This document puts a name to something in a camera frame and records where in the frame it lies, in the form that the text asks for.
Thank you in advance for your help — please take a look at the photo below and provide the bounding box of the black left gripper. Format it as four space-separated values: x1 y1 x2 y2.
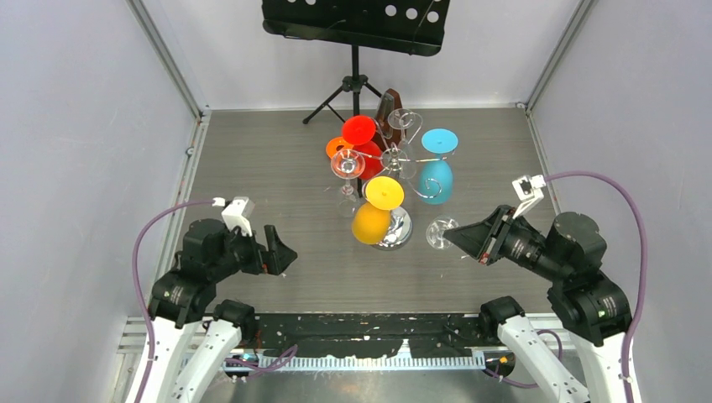
211 221 297 280

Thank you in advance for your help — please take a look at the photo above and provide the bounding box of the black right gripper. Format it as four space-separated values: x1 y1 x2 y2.
443 201 567 280

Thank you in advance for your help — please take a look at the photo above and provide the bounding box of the clear textured wine glass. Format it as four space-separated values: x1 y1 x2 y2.
426 216 459 250

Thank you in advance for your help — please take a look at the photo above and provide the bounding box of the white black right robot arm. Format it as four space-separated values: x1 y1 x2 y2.
443 205 641 402

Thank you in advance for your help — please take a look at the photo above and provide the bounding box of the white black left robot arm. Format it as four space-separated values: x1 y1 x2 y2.
127 219 297 402

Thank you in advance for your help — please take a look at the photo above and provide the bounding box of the blue wine glass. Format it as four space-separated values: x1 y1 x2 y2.
418 128 458 205

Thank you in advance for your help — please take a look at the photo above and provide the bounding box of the yellow wine glass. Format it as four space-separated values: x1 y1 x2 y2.
351 176 405 245

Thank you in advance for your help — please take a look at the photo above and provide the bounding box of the red wine glass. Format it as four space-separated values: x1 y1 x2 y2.
341 115 383 181

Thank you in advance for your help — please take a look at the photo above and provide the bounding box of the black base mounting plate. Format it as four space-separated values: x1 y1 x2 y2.
239 312 505 359

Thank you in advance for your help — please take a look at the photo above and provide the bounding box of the brown metronome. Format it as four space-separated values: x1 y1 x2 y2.
372 88 406 151

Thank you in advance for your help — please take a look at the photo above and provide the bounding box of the black music stand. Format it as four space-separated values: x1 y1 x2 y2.
261 0 453 199

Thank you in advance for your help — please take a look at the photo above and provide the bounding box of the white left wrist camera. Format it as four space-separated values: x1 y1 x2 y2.
216 196 255 237

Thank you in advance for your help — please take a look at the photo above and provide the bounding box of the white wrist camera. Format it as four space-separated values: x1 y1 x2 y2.
511 175 547 218
216 196 255 237

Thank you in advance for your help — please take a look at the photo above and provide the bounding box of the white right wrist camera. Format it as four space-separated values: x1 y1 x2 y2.
511 175 547 218

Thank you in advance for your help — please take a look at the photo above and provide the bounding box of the aluminium frame rail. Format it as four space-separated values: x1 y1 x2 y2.
117 311 627 374

